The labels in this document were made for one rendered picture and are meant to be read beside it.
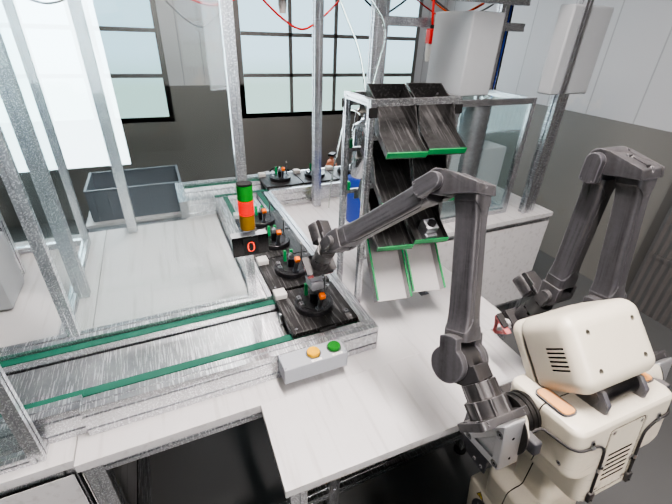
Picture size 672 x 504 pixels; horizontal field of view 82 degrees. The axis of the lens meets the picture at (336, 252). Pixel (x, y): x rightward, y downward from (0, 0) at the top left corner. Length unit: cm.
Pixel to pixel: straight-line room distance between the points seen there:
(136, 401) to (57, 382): 27
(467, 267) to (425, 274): 70
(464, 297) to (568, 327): 19
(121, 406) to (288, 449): 47
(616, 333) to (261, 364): 91
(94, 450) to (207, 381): 32
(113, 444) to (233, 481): 95
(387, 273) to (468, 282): 65
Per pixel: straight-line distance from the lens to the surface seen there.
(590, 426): 89
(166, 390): 124
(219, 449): 224
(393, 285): 144
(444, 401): 131
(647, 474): 266
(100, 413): 128
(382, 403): 126
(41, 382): 146
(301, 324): 133
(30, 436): 127
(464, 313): 84
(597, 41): 272
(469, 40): 222
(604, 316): 90
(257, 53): 455
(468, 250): 83
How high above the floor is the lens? 184
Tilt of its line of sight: 30 degrees down
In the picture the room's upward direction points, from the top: 2 degrees clockwise
